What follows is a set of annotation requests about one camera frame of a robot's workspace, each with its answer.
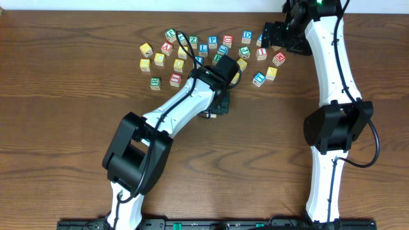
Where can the red A block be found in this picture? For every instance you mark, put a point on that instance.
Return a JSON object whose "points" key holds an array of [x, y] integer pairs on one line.
{"points": [[167, 48]]}

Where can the yellow block centre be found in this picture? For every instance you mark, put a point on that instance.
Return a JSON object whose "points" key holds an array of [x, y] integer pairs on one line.
{"points": [[235, 78]]}

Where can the yellow K block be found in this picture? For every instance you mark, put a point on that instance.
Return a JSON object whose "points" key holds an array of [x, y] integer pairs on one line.
{"points": [[271, 73]]}

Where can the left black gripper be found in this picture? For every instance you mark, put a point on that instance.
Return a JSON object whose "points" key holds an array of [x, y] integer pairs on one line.
{"points": [[222, 104]]}

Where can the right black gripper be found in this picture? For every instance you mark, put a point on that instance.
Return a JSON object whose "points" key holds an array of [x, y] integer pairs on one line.
{"points": [[270, 33]]}

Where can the yellow s block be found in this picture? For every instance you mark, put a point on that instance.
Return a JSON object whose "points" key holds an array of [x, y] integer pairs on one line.
{"points": [[145, 65], [182, 52]]}

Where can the yellow G block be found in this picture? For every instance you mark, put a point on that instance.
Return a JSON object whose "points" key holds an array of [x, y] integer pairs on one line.
{"points": [[242, 64]]}

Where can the blue L block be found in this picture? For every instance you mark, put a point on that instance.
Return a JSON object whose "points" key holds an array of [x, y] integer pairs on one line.
{"points": [[203, 50]]}

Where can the green F block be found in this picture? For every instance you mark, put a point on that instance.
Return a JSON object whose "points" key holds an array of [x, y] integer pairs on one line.
{"points": [[171, 35]]}

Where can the blue S block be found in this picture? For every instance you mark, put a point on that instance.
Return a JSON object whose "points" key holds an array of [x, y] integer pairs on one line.
{"points": [[259, 40]]}

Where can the yellow C block left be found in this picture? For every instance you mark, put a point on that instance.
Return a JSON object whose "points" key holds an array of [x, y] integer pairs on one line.
{"points": [[159, 59]]}

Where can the red C block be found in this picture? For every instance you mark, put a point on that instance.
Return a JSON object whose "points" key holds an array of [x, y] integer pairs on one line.
{"points": [[227, 40]]}

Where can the blue 2 block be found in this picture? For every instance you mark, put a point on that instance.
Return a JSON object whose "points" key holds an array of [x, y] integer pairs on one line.
{"points": [[198, 61]]}

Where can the green Z block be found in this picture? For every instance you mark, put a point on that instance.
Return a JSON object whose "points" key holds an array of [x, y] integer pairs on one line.
{"points": [[193, 41]]}

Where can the green J block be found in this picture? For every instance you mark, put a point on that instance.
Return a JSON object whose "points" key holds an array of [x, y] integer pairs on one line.
{"points": [[244, 52]]}

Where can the yellow block upper left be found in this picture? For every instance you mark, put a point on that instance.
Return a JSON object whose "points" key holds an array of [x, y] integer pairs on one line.
{"points": [[146, 50]]}

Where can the green L block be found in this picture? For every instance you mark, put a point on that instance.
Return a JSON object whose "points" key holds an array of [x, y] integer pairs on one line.
{"points": [[182, 39]]}

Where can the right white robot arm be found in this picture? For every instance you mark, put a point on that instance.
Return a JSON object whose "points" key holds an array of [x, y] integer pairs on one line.
{"points": [[315, 28]]}

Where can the yellow O block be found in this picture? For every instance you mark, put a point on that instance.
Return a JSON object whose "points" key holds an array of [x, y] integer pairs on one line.
{"points": [[178, 65]]}

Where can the blue T block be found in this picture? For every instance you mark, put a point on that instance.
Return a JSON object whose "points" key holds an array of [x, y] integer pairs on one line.
{"points": [[259, 79]]}

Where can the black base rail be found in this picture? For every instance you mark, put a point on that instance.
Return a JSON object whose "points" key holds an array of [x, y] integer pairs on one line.
{"points": [[276, 223]]}

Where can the green R block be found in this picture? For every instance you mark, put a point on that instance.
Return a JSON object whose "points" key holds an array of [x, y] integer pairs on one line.
{"points": [[155, 83]]}

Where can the red M block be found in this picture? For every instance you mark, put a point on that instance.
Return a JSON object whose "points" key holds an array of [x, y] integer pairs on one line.
{"points": [[279, 58]]}

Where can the red i block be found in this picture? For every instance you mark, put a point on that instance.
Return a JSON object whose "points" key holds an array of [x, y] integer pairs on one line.
{"points": [[261, 54], [175, 80]]}

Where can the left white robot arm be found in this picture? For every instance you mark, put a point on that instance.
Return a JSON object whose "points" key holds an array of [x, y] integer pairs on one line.
{"points": [[138, 152]]}

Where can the yellow S block left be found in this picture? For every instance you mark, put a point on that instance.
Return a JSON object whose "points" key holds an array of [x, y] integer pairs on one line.
{"points": [[145, 65]]}

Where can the green B block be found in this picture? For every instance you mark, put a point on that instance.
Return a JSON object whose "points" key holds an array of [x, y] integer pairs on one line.
{"points": [[216, 59]]}

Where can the blue P block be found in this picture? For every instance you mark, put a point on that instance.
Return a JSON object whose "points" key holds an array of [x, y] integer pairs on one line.
{"points": [[212, 42]]}

